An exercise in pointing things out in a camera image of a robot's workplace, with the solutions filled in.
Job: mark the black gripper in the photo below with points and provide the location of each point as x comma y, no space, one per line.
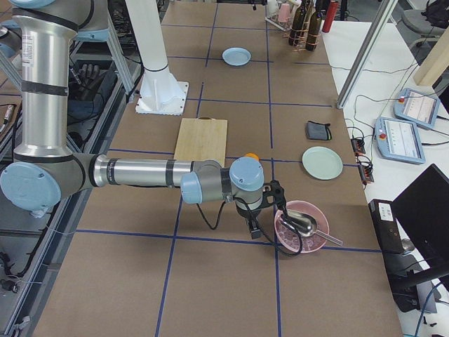
248,215

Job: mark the light blue plate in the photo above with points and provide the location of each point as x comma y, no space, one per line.
236,56

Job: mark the light green plate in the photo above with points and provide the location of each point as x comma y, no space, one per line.
322,163

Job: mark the pink bowl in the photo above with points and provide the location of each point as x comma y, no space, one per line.
307,208

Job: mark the clear ice cubes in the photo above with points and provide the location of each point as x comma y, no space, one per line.
291,241

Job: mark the metal ice scoop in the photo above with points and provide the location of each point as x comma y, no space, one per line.
305,225

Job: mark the orange mandarin fruit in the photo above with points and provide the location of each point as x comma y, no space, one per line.
252,155

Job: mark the bamboo cutting board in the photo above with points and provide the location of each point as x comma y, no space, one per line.
202,139

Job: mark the folded grey cloth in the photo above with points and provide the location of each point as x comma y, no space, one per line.
318,131

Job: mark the black computer box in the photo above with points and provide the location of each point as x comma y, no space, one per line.
385,225

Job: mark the teach pendant near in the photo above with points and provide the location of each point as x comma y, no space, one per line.
399,140

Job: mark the teach pendant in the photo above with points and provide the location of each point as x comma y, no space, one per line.
421,108
399,140

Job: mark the black monitor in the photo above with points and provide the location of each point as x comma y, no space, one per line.
422,211

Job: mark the teach pendant far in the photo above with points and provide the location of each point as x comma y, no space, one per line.
421,108

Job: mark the pink cup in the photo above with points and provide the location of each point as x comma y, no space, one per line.
284,13

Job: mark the red bottle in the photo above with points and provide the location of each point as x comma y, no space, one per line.
330,15

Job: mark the copper wire bottle rack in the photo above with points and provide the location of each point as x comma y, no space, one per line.
312,6

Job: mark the white wire cup rack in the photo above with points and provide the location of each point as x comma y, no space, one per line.
272,14

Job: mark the aluminium frame post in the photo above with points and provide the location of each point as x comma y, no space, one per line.
381,18

